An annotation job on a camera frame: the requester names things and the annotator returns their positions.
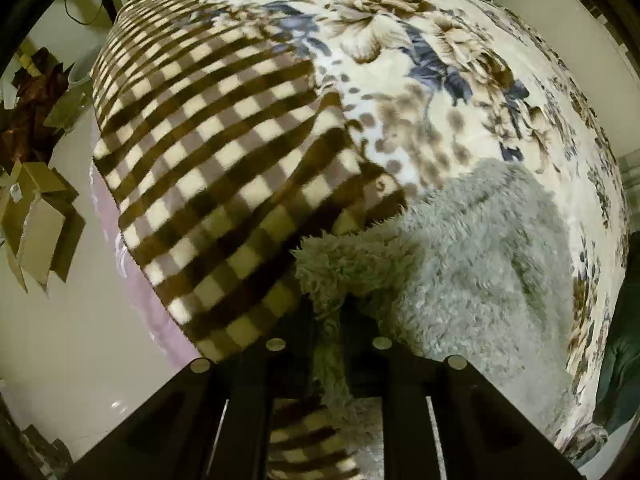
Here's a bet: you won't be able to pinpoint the dark green cloth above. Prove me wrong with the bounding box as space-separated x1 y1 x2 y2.
592 232 640 431

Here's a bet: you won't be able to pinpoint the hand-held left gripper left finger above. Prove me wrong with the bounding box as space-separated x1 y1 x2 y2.
67 294 321 480

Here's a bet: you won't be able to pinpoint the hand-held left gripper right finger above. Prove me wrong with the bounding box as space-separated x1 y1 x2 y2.
339 294 586 480

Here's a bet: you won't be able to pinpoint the pink bed sheet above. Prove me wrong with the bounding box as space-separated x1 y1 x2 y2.
89 157 203 361

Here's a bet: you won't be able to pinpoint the checkered floral printed blanket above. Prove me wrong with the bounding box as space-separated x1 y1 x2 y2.
90 0 632 480

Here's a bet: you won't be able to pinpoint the brown clothing pile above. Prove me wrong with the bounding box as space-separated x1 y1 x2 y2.
0 47 71 161

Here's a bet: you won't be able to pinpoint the grey fluffy towel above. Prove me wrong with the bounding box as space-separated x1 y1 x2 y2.
292 157 576 480

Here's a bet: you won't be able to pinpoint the cardboard boxes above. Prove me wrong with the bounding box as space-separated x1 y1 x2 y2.
0 160 87 293

